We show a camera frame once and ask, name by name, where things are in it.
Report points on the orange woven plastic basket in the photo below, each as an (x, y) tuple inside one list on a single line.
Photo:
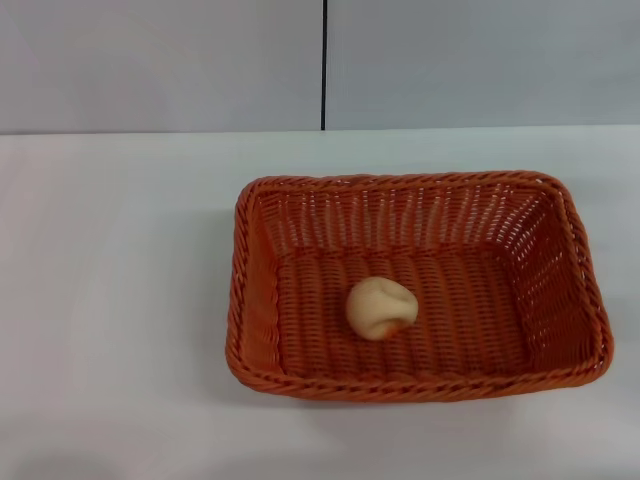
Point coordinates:
[(450, 310)]

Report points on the peach toy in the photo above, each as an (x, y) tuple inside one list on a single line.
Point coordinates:
[(380, 307)]

